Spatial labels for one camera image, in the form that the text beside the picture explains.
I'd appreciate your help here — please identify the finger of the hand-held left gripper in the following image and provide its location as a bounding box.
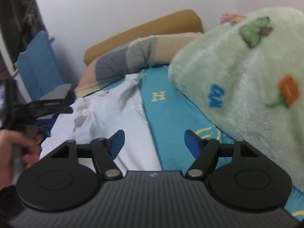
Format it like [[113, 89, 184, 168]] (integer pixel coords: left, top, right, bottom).
[[36, 117, 56, 133], [26, 93, 76, 119]]

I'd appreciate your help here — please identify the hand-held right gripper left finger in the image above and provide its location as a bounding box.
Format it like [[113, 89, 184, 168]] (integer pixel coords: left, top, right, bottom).
[[47, 130, 125, 180]]

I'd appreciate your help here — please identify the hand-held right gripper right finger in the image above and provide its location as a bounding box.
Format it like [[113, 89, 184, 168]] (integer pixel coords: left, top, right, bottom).
[[185, 130, 260, 178]]

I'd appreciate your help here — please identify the white shirt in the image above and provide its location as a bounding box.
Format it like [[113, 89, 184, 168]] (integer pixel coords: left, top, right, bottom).
[[39, 74, 162, 171]]

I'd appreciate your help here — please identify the person's left hand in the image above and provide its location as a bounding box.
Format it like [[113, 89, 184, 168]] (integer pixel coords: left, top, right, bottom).
[[0, 131, 44, 190]]

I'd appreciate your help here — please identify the grey seat cushion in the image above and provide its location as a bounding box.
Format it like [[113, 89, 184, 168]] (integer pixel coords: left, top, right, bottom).
[[40, 84, 72, 100]]

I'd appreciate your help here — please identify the teal printed bedsheet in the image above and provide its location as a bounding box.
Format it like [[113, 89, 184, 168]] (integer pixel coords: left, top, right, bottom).
[[102, 65, 304, 221]]

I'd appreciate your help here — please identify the checked pastel pillow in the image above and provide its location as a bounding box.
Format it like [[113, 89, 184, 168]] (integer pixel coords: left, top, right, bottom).
[[75, 32, 203, 98]]

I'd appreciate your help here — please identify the green printed fleece blanket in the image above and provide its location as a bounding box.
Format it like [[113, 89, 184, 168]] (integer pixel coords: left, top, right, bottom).
[[167, 7, 304, 190]]

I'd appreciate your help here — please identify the dark window with grille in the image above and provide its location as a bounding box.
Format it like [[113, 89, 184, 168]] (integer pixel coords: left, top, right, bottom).
[[0, 0, 48, 60]]

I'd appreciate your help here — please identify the mustard bed headboard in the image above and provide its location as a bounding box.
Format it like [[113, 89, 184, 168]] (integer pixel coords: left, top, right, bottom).
[[84, 9, 204, 66]]

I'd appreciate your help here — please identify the pink fluffy cloth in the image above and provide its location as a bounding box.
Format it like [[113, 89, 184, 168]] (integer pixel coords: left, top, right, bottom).
[[220, 13, 246, 25]]

